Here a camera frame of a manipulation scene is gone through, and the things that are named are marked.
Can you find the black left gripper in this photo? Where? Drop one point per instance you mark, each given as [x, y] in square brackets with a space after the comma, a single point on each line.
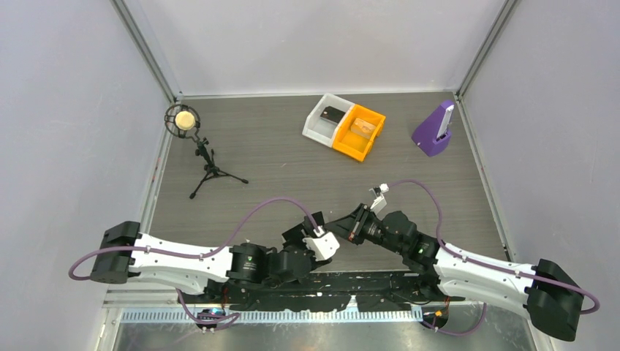
[304, 227]

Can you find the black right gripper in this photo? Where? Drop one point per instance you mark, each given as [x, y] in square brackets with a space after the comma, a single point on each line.
[349, 226]

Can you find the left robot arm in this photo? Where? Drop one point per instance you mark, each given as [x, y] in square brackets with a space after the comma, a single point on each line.
[128, 255]

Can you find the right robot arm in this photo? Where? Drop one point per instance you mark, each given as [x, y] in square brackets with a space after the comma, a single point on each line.
[542, 293]

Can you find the tan card in orange bin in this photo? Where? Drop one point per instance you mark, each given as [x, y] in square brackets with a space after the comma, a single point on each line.
[363, 128]

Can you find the black card in white bin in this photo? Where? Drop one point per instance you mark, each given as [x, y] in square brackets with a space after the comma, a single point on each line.
[332, 115]

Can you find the orange plastic bin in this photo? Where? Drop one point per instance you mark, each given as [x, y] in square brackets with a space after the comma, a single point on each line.
[355, 146]

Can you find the white plastic bin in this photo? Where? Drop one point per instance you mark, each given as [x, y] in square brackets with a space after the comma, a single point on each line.
[321, 131]

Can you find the purple stand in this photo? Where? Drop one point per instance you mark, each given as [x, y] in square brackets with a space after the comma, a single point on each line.
[424, 135]

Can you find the white device in stand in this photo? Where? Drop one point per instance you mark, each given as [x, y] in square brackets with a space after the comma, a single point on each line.
[445, 122]

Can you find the cream round microphone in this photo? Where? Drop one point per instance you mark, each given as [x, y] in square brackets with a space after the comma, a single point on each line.
[185, 120]

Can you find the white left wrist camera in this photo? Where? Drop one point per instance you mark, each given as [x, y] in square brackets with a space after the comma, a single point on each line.
[323, 247]

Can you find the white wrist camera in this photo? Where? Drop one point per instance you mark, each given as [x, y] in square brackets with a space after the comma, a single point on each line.
[323, 247]
[379, 201]

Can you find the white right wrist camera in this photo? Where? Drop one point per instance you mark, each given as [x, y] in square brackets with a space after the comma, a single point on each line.
[379, 201]

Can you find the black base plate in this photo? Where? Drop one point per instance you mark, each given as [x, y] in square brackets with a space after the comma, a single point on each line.
[374, 291]

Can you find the perforated metal rail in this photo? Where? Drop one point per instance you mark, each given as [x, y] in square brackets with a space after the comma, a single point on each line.
[349, 314]

